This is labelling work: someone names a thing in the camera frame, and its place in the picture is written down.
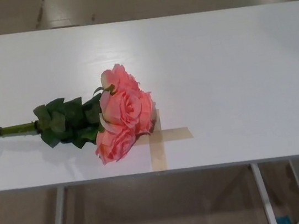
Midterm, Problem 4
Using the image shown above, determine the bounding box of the short beige tape strip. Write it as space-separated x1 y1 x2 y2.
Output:
134 125 195 148

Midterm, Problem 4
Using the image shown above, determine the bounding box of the teal object on floor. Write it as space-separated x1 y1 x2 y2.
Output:
275 214 295 224

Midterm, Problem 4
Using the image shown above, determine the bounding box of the pink artificial rose bouquet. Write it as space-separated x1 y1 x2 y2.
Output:
0 58 163 180

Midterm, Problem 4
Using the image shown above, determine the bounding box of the long beige tape strip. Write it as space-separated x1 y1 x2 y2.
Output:
143 108 169 172

